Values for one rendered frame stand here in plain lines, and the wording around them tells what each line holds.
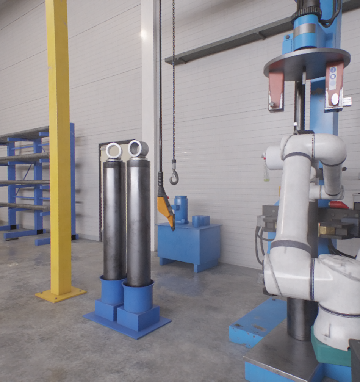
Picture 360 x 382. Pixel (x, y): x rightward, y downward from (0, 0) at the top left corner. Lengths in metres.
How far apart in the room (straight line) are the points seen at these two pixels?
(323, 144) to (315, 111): 1.43
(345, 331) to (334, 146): 0.74
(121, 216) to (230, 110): 2.79
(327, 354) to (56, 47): 3.71
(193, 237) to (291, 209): 3.32
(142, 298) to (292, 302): 1.23
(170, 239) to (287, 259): 3.71
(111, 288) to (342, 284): 2.31
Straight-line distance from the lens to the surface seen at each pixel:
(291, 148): 1.56
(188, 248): 4.70
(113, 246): 3.11
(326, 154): 1.58
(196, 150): 5.45
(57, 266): 3.95
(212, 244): 4.84
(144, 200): 2.82
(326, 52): 2.45
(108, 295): 3.21
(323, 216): 2.69
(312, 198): 2.11
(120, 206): 3.08
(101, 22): 7.90
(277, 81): 2.61
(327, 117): 2.94
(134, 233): 2.85
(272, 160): 3.47
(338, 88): 2.58
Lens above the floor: 1.27
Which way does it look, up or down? 2 degrees down
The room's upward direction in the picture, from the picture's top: straight up
